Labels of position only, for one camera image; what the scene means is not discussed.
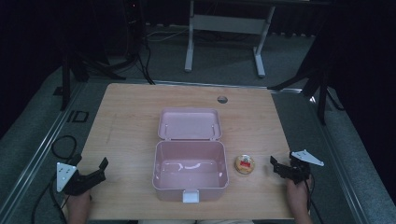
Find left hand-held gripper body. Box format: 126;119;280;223
56;154;94;197

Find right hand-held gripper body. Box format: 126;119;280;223
281;149;325;185

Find round snack cake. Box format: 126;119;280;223
233;153;256;175

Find pink plastic storage box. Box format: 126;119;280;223
151;106;230;204

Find person's right hand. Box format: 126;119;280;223
286;176;314;201

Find person's left hand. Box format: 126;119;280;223
65;189;93;207

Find black metal stand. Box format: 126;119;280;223
266;59;346;126
51;52;127;112

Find black computer tower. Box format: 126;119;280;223
122;0;147;62

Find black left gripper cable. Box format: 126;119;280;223
30;134;78;224

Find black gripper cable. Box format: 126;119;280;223
30;134;78;224
304;173;325;224

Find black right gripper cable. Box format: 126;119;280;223
304;173;325;224

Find black floor cables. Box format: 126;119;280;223
135;29;190;86

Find white metal desk frame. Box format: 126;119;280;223
184;0;276;79

